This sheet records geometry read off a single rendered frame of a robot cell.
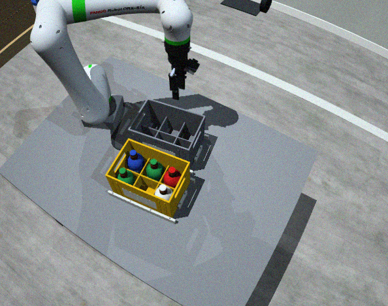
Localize blue bottle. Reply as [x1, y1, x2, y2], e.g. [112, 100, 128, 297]
[127, 150, 145, 174]

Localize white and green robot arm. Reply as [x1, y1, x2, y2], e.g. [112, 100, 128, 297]
[30, 0, 193, 126]

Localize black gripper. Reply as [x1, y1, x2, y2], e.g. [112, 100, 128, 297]
[168, 54, 187, 100]

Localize yellow plastic crate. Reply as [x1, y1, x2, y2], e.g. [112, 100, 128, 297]
[110, 143, 190, 218]

